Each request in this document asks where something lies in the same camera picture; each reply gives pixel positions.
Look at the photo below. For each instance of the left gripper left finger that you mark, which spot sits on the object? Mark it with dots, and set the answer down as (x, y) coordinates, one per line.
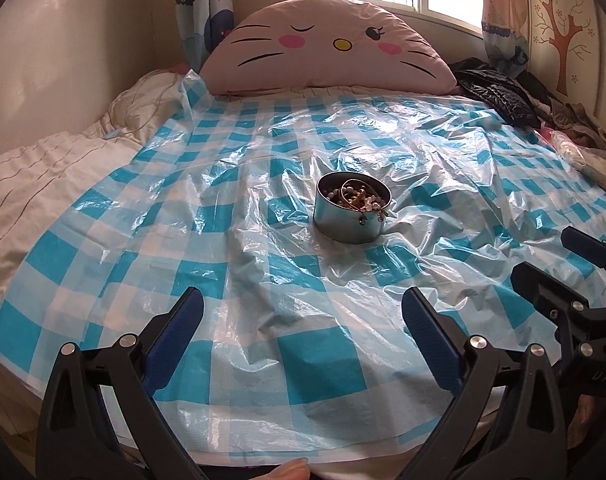
(75, 437)

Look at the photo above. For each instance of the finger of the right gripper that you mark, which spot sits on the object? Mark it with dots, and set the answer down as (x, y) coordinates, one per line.
(546, 294)
(585, 246)

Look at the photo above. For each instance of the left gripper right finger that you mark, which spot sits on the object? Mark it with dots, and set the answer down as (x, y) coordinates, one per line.
(505, 420)

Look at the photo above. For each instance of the person's right hand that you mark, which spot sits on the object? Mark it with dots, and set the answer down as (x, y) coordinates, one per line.
(588, 410)

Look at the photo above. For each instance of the person's left hand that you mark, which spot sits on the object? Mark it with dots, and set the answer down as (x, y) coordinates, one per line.
(292, 470)

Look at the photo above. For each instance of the pile of clothes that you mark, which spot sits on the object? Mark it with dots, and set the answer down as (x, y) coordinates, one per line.
(573, 133)

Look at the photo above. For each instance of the black shiny jacket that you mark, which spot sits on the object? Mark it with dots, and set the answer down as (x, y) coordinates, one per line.
(522, 102)

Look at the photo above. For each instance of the tree pattern headboard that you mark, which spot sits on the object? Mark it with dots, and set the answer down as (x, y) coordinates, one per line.
(568, 51)

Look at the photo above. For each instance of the round silver metal tin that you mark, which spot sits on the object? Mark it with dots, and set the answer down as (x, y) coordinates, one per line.
(351, 208)

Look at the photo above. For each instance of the white quilted bedding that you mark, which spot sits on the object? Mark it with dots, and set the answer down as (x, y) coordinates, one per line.
(39, 182)

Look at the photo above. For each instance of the right side curtain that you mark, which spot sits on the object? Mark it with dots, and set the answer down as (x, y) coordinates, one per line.
(505, 28)

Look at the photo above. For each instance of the blue white checkered plastic sheet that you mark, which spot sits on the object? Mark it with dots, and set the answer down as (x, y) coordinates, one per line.
(302, 350)

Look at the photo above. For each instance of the pink cat face pillow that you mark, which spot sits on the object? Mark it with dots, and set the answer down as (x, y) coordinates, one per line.
(297, 44)

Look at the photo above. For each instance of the cartoon print curtain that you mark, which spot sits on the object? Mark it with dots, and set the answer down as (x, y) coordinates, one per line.
(202, 25)

